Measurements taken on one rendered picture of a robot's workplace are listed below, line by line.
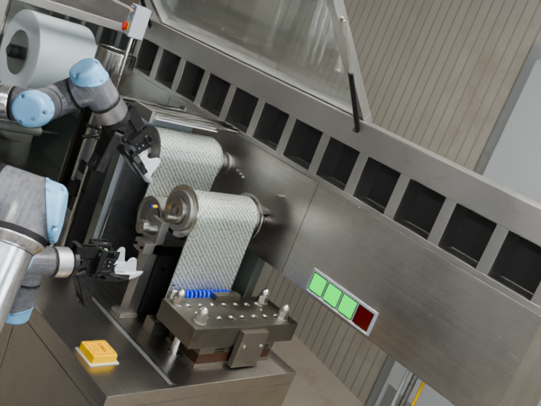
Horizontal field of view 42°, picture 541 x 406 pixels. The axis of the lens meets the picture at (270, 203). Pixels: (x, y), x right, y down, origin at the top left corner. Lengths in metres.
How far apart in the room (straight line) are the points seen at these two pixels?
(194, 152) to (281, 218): 0.33
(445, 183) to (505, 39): 2.21
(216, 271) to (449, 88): 2.33
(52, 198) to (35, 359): 0.77
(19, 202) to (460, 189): 1.03
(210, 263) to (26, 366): 0.58
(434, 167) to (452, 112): 2.20
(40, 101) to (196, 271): 0.75
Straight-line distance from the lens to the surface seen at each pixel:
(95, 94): 1.66
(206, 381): 1.93
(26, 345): 2.12
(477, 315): 1.77
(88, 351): 1.85
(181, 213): 1.95
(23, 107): 1.55
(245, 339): 1.99
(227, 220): 2.02
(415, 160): 1.89
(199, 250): 2.01
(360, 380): 4.28
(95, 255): 1.81
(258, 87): 2.31
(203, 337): 1.90
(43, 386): 2.04
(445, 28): 4.25
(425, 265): 1.84
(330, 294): 2.01
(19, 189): 1.41
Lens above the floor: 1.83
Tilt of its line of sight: 14 degrees down
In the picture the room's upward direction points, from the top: 22 degrees clockwise
